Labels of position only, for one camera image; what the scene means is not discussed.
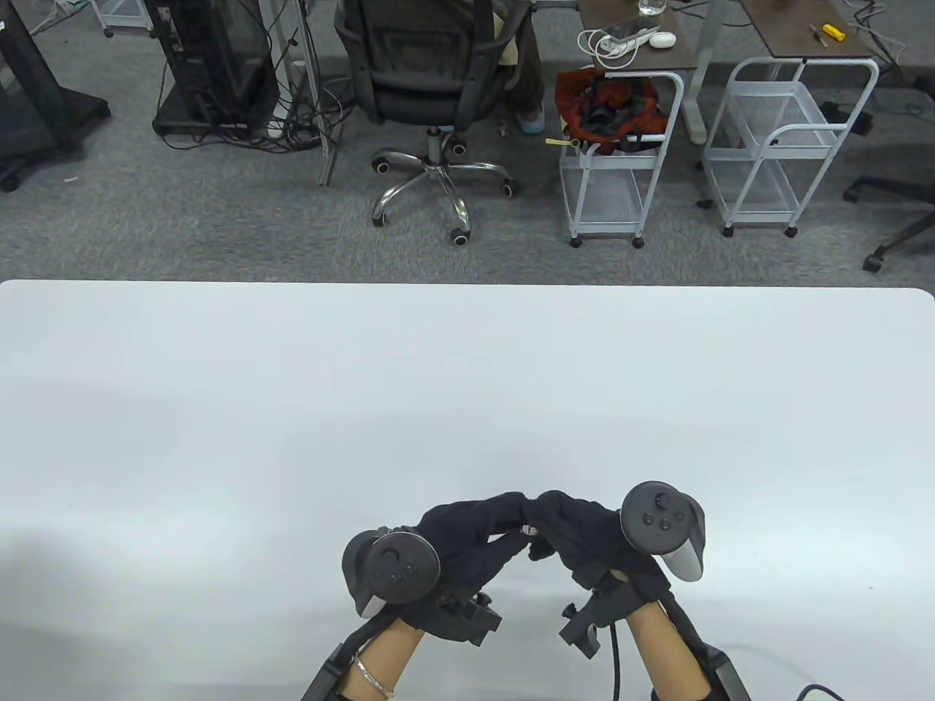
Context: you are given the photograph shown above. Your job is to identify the person's left hand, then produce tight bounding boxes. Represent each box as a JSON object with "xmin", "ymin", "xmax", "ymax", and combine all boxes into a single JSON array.
[{"xmin": 398, "ymin": 491, "xmax": 532, "ymax": 630}]

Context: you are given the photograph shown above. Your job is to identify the person's right hand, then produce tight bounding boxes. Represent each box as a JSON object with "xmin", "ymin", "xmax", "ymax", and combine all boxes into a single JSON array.
[{"xmin": 524, "ymin": 490, "xmax": 673, "ymax": 607}]

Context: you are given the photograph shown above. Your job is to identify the person's right forearm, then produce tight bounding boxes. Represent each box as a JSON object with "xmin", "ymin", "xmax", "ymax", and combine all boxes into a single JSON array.
[{"xmin": 627, "ymin": 599, "xmax": 713, "ymax": 701}]

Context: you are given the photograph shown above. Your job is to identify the black forearm sensor box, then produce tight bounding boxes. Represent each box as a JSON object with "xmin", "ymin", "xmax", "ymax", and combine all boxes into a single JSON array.
[
  {"xmin": 299, "ymin": 646, "xmax": 359, "ymax": 701},
  {"xmin": 698, "ymin": 646, "xmax": 752, "ymax": 701}
]

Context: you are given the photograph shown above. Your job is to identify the person's left forearm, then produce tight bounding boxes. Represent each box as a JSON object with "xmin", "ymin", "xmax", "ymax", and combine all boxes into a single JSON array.
[{"xmin": 342, "ymin": 619, "xmax": 429, "ymax": 701}]

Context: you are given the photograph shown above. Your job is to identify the black VR controller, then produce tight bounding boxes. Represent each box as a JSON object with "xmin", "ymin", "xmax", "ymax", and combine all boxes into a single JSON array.
[
  {"xmin": 341, "ymin": 527, "xmax": 442, "ymax": 620},
  {"xmin": 619, "ymin": 480, "xmax": 708, "ymax": 583}
]

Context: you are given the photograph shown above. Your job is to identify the white cart holding bag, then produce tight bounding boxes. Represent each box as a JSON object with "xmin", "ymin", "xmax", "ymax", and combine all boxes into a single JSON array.
[{"xmin": 559, "ymin": 69, "xmax": 686, "ymax": 249}]

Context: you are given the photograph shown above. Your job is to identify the red bag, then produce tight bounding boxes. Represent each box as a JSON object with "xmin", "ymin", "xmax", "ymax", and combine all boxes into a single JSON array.
[{"xmin": 555, "ymin": 66, "xmax": 669, "ymax": 156}]

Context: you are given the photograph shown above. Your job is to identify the black chair base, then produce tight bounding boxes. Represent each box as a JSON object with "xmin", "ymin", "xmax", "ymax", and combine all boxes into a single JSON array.
[{"xmin": 842, "ymin": 175, "xmax": 935, "ymax": 273}]

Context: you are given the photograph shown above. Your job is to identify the black mesh office chair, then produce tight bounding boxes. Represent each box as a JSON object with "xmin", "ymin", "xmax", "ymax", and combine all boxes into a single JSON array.
[{"xmin": 335, "ymin": 0, "xmax": 533, "ymax": 246}]

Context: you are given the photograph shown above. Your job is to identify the white desk leg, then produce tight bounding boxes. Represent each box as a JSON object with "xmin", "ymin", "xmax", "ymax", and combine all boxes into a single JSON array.
[{"xmin": 683, "ymin": 0, "xmax": 731, "ymax": 145}]

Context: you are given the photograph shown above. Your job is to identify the brown desk with power strip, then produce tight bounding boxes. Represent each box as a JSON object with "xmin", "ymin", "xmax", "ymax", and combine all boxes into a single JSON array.
[{"xmin": 576, "ymin": 0, "xmax": 701, "ymax": 72}]

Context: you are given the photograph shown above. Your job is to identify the black power adapter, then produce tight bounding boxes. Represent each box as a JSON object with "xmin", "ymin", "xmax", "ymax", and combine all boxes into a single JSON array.
[{"xmin": 818, "ymin": 101, "xmax": 874, "ymax": 137}]

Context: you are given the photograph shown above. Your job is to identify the white power strip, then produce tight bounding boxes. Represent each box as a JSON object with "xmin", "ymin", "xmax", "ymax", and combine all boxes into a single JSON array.
[{"xmin": 579, "ymin": 26, "xmax": 660, "ymax": 70}]

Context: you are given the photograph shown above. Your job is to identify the brown desk with tools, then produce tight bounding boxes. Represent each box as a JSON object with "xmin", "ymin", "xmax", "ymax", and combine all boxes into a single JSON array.
[{"xmin": 738, "ymin": 0, "xmax": 877, "ymax": 59}]

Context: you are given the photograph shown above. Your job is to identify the black computer tower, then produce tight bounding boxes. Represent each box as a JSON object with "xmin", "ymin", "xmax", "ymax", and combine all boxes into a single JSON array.
[{"xmin": 142, "ymin": 0, "xmax": 282, "ymax": 138}]

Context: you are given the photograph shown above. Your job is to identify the black rolling stand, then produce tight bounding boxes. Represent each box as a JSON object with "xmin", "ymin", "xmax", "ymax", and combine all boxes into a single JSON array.
[{"xmin": 0, "ymin": 0, "xmax": 112, "ymax": 194}]

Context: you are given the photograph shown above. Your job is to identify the small white cart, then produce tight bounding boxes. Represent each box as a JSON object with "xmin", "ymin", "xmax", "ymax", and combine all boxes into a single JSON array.
[{"xmin": 91, "ymin": 0, "xmax": 154, "ymax": 37}]

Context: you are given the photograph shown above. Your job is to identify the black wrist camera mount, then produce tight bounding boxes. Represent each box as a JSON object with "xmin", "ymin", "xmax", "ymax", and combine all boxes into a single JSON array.
[
  {"xmin": 559, "ymin": 588, "xmax": 636, "ymax": 659},
  {"xmin": 431, "ymin": 591, "xmax": 503, "ymax": 646}
]

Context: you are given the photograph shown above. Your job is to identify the silver bracelet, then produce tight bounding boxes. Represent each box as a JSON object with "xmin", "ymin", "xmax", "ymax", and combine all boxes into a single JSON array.
[{"xmin": 353, "ymin": 654, "xmax": 396, "ymax": 695}]

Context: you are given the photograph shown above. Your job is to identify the silver metal frame post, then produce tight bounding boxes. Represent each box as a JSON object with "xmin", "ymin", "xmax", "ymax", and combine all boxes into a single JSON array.
[{"xmin": 259, "ymin": 0, "xmax": 341, "ymax": 187}]

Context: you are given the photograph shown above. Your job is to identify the tangled black cable bundle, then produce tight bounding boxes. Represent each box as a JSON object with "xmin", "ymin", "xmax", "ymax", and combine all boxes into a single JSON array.
[{"xmin": 157, "ymin": 0, "xmax": 359, "ymax": 154}]

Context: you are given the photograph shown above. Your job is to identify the empty white wire cart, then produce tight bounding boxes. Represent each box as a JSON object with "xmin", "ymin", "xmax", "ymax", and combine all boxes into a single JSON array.
[{"xmin": 701, "ymin": 57, "xmax": 880, "ymax": 239}]

